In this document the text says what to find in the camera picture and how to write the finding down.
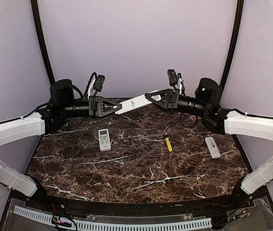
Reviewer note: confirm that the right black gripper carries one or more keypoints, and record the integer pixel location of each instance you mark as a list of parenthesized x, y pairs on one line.
[(171, 106)]

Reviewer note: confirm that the yellow handled screwdriver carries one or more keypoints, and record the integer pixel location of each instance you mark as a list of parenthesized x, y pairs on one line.
[(168, 143)]

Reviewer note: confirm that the left black frame post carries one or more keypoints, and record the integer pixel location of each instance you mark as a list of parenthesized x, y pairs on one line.
[(41, 41)]

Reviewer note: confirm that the white TCL air-conditioner remote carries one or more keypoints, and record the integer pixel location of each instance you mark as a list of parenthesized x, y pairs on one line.
[(104, 140)]

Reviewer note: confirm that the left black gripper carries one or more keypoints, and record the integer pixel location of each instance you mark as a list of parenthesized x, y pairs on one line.
[(94, 105)]

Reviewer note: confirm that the white slotted cable duct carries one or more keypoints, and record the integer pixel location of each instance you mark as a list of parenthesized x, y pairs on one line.
[(115, 223)]

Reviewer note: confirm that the black front rail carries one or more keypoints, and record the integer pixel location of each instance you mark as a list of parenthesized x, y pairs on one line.
[(212, 207)]

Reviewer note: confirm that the right black frame post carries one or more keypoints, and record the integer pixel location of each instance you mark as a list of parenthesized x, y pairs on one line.
[(233, 42)]

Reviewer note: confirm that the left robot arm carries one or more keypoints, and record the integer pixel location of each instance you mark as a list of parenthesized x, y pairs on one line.
[(46, 119)]

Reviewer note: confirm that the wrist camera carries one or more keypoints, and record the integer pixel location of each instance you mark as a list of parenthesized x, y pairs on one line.
[(95, 85), (176, 81)]

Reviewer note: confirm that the white remote at right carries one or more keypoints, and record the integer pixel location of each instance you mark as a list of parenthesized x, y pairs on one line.
[(212, 147)]

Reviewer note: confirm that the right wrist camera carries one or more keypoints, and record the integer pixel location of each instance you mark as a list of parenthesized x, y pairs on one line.
[(176, 81)]

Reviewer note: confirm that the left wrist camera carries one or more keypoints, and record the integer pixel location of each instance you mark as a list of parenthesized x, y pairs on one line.
[(95, 85)]

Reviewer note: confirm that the black frame post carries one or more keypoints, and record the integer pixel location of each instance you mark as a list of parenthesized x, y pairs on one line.
[(41, 41), (233, 42)]

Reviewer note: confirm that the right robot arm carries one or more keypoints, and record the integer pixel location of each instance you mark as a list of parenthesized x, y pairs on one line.
[(218, 120)]

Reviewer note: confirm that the slim white remote control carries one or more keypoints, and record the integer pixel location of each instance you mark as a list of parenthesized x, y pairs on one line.
[(133, 103)]

